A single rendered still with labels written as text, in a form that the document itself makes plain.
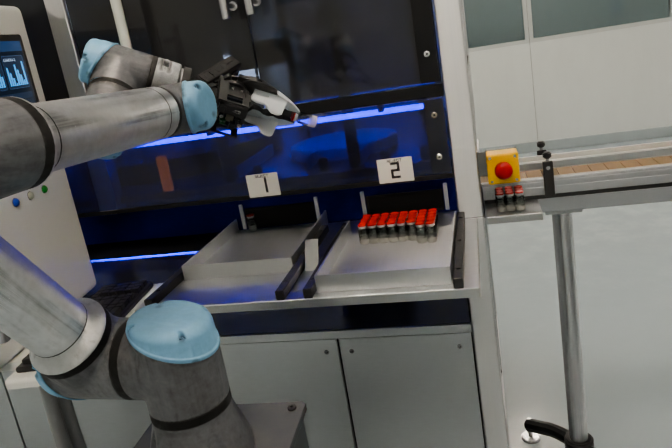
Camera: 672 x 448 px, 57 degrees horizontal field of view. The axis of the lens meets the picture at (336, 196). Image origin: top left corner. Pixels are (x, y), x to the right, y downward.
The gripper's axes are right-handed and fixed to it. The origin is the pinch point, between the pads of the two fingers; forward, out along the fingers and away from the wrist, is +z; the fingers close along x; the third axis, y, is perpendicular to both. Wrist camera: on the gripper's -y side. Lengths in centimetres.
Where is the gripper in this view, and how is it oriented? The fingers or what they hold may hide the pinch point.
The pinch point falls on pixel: (289, 112)
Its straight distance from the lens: 113.1
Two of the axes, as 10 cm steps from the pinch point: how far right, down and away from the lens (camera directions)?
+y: 0.7, 6.9, -7.2
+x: 3.9, -6.8, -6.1
